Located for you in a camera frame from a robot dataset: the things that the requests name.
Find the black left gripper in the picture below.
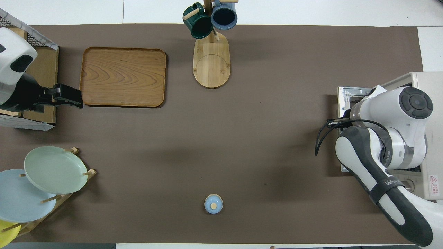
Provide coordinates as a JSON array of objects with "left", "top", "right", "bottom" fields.
[{"left": 0, "top": 73, "right": 84, "bottom": 114}]

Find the beige toaster oven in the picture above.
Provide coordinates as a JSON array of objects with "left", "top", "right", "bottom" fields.
[{"left": 379, "top": 72, "right": 443, "bottom": 201}]

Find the wooden serving tray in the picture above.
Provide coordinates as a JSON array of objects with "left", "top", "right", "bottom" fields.
[{"left": 79, "top": 47, "right": 167, "bottom": 108}]

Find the pale green plate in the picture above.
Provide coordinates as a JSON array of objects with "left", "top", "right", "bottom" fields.
[{"left": 24, "top": 146, "right": 88, "bottom": 194}]

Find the wooden plate rack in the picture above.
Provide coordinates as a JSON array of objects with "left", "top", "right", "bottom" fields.
[{"left": 10, "top": 147, "right": 97, "bottom": 237}]

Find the light blue racked plate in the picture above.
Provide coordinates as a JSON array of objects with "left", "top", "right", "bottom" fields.
[{"left": 0, "top": 169, "right": 57, "bottom": 223}]

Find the wooden mug tree stand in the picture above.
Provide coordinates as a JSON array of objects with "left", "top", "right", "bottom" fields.
[{"left": 183, "top": 0, "right": 239, "bottom": 89}]

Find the dark green mug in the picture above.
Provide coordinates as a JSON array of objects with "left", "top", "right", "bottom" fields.
[{"left": 183, "top": 3, "right": 214, "bottom": 39}]

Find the yellow plate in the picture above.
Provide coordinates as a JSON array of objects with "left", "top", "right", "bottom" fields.
[{"left": 0, "top": 219, "right": 22, "bottom": 248}]

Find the blue mug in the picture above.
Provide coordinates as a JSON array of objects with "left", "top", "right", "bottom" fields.
[{"left": 210, "top": 0, "right": 238, "bottom": 30}]

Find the brown table mat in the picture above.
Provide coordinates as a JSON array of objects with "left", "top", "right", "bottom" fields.
[{"left": 0, "top": 24, "right": 442, "bottom": 244}]

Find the black wire basket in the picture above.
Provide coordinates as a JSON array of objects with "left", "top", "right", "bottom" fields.
[{"left": 0, "top": 9, "right": 59, "bottom": 50}]

